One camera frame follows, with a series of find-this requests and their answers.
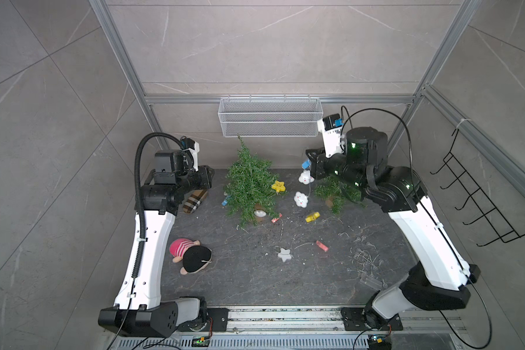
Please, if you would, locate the black wire hook rack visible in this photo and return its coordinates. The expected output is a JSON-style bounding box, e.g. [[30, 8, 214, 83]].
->
[[430, 128, 525, 247]]

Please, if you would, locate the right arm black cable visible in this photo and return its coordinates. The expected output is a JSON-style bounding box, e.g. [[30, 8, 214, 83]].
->
[[338, 105, 494, 350]]

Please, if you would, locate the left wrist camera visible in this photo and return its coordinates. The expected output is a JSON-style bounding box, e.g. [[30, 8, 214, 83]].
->
[[180, 136, 200, 172]]

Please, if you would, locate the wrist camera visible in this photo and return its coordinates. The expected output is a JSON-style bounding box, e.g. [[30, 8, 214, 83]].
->
[[317, 114, 343, 158], [180, 136, 200, 172]]

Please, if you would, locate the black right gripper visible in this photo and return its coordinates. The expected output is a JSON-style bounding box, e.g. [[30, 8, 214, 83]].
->
[[306, 146, 368, 195]]

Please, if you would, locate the yellow star light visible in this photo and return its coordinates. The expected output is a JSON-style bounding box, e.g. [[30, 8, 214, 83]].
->
[[306, 211, 320, 223], [271, 180, 286, 194]]

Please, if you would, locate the plaid fabric glasses case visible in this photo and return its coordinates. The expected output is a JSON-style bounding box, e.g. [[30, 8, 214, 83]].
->
[[183, 190, 209, 214]]

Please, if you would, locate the white wire mesh basket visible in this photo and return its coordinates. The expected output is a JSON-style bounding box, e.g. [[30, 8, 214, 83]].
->
[[218, 97, 323, 138]]

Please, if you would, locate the string light wire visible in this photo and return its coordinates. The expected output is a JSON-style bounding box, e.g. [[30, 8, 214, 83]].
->
[[275, 174, 329, 259]]

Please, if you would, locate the small green christmas tree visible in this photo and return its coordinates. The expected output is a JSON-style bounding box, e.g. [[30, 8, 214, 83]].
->
[[225, 136, 279, 227], [314, 176, 364, 215]]

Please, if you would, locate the metal base rail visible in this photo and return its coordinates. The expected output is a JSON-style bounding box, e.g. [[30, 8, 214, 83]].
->
[[104, 305, 467, 338]]

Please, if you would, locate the pink star light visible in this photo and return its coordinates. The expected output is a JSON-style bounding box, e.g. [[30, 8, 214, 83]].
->
[[316, 241, 329, 252], [271, 213, 282, 223]]

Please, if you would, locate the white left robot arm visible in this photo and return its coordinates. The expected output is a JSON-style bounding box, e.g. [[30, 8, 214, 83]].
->
[[98, 150, 214, 338]]

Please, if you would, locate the white cloud light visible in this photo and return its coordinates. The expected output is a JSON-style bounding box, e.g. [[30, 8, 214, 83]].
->
[[298, 169, 315, 185], [294, 192, 309, 208]]

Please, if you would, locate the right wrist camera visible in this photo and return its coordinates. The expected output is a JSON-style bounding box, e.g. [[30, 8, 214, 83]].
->
[[317, 114, 343, 158]]

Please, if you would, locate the white star light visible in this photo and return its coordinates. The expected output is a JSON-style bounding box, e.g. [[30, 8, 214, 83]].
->
[[277, 248, 293, 262]]

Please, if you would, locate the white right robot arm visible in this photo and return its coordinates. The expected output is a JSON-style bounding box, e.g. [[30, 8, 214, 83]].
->
[[306, 127, 480, 329]]

